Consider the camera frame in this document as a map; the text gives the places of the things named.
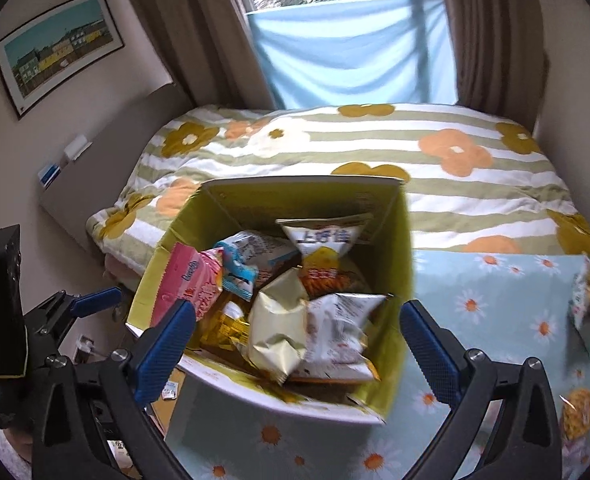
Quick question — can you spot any yellow-green cardboard box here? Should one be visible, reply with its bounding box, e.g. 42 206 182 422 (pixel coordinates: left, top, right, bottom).
125 175 416 426

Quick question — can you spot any pale blue daisy cloth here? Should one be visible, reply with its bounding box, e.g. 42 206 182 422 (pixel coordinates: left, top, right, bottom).
165 250 590 480

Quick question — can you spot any clear waffle packet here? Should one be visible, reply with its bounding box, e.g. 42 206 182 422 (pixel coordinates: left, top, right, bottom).
560 387 590 441

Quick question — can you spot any striped floral duvet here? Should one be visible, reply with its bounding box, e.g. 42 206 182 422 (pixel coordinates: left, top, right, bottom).
85 102 590 281

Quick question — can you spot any orange snack packet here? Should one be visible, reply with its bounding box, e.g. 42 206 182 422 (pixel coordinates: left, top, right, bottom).
297 250 371 301

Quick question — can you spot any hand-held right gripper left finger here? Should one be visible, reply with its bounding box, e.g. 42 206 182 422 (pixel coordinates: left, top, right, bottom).
32 300 198 480

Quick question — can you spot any gold yellow snack packet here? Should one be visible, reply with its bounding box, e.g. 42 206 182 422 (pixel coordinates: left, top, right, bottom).
200 300 251 356

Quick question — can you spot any small blue white box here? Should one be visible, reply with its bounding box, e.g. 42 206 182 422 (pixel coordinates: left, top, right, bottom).
38 162 63 191

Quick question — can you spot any brown printed snack packet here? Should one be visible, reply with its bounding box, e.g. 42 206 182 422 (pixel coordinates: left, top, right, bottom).
567 255 590 333

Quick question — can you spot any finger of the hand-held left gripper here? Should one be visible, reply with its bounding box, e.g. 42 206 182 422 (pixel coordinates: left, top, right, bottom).
22 286 122 341

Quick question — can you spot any blue white snack packet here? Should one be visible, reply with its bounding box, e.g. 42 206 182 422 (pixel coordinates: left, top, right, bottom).
215 240 258 301

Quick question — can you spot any cream snack packet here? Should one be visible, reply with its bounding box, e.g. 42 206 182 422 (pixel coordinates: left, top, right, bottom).
247 270 311 386

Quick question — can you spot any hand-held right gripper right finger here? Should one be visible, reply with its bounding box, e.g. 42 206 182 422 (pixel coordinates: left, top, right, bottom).
399 300 564 480

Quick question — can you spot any white triangular snack packet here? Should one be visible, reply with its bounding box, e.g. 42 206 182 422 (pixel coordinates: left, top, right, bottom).
275 214 373 261

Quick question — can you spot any white wall plug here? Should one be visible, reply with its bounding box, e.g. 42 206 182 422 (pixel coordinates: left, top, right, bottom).
75 334 101 361

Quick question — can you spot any white red snack packet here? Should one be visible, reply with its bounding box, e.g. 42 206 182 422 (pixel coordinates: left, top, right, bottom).
302 292 388 383

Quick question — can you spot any framed townscape picture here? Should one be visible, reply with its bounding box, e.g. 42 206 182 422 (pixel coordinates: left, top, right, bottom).
0 0 126 121

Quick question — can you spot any grey white snack packet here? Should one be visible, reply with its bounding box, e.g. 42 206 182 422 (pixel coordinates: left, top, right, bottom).
225 230 301 281

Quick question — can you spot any pink red snack packet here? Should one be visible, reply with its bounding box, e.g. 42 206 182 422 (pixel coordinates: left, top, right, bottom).
150 242 226 321

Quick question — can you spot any grey bed headboard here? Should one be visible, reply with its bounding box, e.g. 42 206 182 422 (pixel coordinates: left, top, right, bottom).
40 80 196 241

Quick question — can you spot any light blue window cloth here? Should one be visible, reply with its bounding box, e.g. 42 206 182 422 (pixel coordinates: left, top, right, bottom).
245 0 458 111

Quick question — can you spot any small white holder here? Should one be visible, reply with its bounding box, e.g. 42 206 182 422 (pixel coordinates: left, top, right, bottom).
62 134 93 162

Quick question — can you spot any brown curtain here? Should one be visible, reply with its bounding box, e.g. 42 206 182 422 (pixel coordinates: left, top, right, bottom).
440 0 550 131
115 0 281 111

